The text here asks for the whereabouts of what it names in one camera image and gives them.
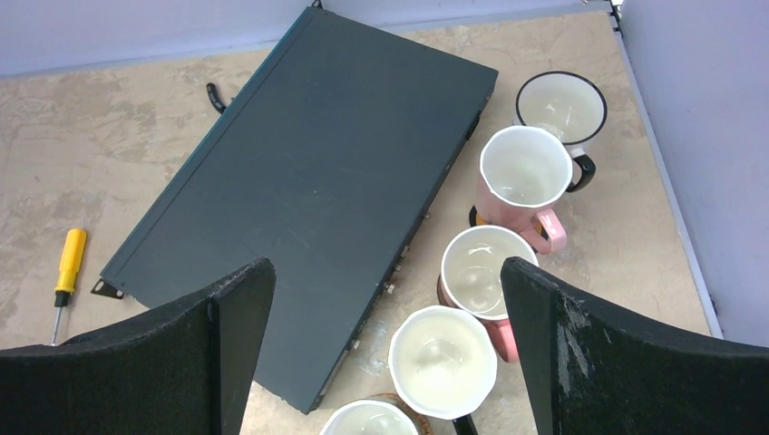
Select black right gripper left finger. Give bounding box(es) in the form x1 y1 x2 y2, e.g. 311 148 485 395
1 258 276 434

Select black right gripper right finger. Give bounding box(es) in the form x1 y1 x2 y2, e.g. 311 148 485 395
501 257 768 434

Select pink mug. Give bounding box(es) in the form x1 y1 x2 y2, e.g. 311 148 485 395
474 125 573 254
437 225 539 363

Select woven cork coaster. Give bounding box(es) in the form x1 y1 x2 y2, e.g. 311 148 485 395
372 392 434 435

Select light blue mug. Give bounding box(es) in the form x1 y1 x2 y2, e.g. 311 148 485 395
319 399 421 435

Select orange smiley coaster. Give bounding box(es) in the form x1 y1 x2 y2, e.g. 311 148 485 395
468 207 486 227

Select pink mug front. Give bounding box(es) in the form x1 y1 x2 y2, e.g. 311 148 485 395
474 125 573 254

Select dark flat metal box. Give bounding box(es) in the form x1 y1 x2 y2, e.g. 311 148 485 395
101 6 498 413

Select yellow handled screwdriver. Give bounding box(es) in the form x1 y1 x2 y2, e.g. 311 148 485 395
50 228 87 345

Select aluminium table rail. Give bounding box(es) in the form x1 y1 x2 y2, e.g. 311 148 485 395
608 1 724 339

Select black handled pliers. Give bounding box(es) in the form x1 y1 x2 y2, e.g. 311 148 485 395
206 82 227 114

